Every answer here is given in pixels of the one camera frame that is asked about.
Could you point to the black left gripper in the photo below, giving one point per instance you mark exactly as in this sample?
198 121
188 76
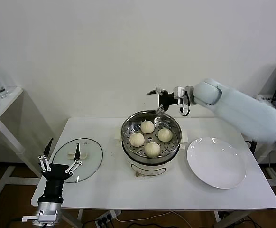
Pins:
55 185

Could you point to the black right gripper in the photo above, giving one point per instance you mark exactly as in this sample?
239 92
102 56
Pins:
167 99

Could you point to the white steamed baozi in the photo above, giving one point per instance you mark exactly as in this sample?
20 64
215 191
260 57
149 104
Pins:
152 149
147 126
165 135
137 139

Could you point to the glass pot lid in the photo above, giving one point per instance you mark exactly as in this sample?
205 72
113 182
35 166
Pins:
93 154

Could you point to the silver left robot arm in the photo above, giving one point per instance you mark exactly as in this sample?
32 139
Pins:
48 211

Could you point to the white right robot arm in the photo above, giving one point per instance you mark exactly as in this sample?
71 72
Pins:
247 111

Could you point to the steel steamer basket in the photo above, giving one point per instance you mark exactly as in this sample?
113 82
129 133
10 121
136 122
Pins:
128 124

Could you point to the white electric cooker base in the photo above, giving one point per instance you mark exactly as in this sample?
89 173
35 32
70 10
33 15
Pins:
149 168

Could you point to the white power strip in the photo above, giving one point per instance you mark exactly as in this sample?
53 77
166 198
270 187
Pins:
107 216

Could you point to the white side table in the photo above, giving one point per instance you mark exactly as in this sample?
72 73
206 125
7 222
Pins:
8 95

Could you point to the white round plate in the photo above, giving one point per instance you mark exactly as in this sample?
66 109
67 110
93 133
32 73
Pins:
216 164

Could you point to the white laptop desk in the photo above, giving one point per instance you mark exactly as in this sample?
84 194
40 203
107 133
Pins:
263 155

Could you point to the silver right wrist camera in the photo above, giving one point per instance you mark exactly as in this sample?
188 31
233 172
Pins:
178 92

